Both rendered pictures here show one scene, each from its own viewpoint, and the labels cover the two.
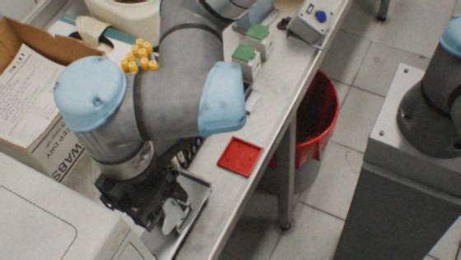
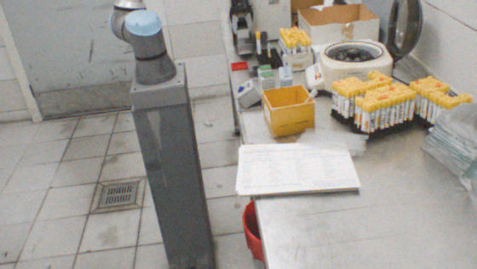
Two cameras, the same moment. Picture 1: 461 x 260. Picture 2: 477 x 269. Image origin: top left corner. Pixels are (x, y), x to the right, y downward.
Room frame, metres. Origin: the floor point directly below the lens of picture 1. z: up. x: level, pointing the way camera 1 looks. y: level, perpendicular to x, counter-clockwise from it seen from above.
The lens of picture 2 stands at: (1.77, -1.12, 1.59)
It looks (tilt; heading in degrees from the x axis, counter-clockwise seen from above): 31 degrees down; 141
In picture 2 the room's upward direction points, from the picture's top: 6 degrees counter-clockwise
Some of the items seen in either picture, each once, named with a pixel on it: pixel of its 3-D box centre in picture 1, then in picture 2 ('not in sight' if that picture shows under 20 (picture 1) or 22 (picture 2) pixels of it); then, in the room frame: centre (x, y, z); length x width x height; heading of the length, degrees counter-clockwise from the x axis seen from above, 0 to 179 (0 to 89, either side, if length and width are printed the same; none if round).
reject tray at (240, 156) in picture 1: (240, 156); (239, 65); (0.44, -0.01, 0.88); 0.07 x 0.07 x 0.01; 54
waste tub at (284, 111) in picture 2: not in sight; (288, 110); (0.92, -0.23, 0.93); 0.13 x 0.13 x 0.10; 58
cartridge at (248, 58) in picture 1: (246, 62); (265, 75); (0.64, -0.06, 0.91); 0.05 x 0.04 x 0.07; 54
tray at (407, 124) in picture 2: not in sight; (381, 123); (1.14, -0.07, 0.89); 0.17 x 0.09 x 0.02; 71
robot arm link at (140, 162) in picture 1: (123, 148); not in sight; (0.31, 0.13, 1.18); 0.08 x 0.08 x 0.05
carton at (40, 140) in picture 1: (30, 97); (336, 30); (0.63, 0.39, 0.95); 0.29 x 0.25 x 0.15; 54
